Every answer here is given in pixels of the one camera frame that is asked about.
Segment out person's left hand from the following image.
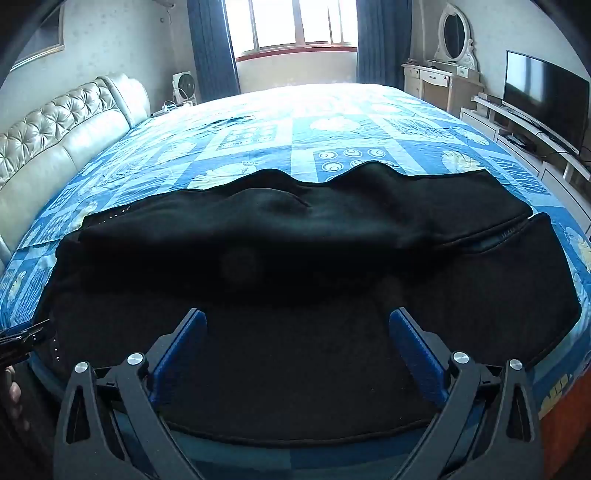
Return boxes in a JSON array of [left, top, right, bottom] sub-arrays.
[[0, 366, 25, 432]]

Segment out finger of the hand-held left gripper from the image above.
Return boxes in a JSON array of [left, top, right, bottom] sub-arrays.
[[0, 320, 51, 366]]

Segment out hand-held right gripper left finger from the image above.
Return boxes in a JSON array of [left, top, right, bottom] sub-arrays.
[[53, 307, 208, 480]]

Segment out window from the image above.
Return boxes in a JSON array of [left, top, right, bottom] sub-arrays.
[[224, 0, 358, 61]]

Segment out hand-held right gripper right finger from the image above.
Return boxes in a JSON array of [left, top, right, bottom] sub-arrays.
[[389, 307, 542, 480]]

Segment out orange bed base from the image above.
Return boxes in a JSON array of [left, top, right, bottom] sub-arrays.
[[538, 369, 591, 480]]

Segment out cream tufted leather headboard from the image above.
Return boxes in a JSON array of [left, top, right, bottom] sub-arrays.
[[0, 73, 152, 273]]

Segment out black flat television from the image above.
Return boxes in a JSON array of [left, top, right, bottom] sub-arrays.
[[502, 50, 591, 155]]

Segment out oval white-framed mirror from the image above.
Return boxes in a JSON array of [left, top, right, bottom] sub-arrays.
[[436, 4, 481, 70]]

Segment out white dressing table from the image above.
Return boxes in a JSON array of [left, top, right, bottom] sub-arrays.
[[402, 60, 485, 118]]

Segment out black pants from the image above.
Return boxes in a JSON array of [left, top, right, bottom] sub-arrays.
[[28, 162, 581, 437]]

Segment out white television stand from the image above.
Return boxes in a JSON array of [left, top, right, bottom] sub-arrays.
[[459, 92, 591, 222]]

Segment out white box fan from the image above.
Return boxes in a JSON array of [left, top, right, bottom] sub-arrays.
[[172, 71, 201, 106]]

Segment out blue patterned bed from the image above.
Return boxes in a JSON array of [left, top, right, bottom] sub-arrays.
[[0, 83, 591, 480]]

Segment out framed wall picture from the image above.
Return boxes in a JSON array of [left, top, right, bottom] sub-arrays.
[[9, 4, 65, 72]]

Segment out blue curtain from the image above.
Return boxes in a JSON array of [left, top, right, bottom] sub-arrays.
[[356, 0, 419, 95], [187, 0, 241, 104]]

